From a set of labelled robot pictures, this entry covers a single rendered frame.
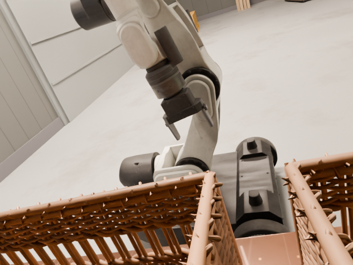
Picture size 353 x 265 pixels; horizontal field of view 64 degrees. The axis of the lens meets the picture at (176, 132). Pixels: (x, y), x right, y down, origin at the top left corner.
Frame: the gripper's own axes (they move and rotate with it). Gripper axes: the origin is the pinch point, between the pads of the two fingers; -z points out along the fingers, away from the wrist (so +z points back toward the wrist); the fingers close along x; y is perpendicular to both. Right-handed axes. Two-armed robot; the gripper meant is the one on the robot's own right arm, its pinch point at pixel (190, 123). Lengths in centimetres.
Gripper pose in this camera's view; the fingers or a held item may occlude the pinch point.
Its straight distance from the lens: 80.9
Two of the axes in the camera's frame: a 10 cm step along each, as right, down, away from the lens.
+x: 8.6, -3.6, -3.6
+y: 1.7, -4.6, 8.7
